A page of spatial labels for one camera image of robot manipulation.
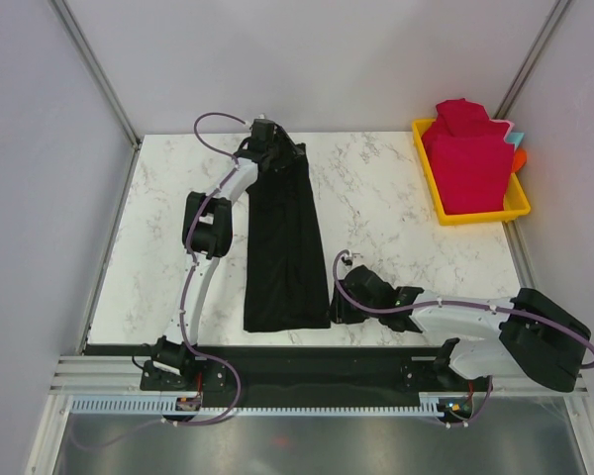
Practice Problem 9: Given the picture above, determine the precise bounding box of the black t-shirt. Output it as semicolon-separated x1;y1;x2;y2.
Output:
244;143;331;333

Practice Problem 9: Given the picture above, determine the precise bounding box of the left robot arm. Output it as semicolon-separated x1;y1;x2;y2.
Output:
142;116;305;391

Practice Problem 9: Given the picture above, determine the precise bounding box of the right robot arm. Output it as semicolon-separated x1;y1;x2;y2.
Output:
331;265;594;393

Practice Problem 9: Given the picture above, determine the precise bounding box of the red t-shirt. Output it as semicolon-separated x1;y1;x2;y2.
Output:
422;98;514;215

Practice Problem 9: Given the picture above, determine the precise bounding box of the yellow plastic bin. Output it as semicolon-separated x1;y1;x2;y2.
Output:
412;118;531;226

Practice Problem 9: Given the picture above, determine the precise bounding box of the orange cloth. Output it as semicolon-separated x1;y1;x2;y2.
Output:
511;147;528;173

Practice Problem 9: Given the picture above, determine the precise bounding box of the cyan cloth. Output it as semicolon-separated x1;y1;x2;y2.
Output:
505;132;525;149

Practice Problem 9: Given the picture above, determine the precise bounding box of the pink cloth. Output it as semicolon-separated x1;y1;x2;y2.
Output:
492;119;514;139

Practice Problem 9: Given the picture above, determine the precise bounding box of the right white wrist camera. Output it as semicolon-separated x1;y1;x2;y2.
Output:
340;250;362;267

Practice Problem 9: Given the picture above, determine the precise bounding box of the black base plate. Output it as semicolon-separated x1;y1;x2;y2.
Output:
140;346;488;407

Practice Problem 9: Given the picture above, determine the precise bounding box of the left aluminium frame post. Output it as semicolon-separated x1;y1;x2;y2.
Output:
49;0;142;149

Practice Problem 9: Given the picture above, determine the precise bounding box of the aluminium frame post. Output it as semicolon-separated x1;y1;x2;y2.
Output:
49;0;142;149
494;0;575;120

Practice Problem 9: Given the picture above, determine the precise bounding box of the white slotted cable duct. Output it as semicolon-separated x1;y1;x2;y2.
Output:
69;395;444;418

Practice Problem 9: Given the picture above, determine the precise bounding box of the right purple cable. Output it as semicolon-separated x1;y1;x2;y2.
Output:
332;249;594;430

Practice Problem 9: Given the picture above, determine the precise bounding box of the right aluminium frame post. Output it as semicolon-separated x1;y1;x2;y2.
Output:
494;0;575;120

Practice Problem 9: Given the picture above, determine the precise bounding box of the aluminium rail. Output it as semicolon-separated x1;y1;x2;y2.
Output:
49;355;143;395

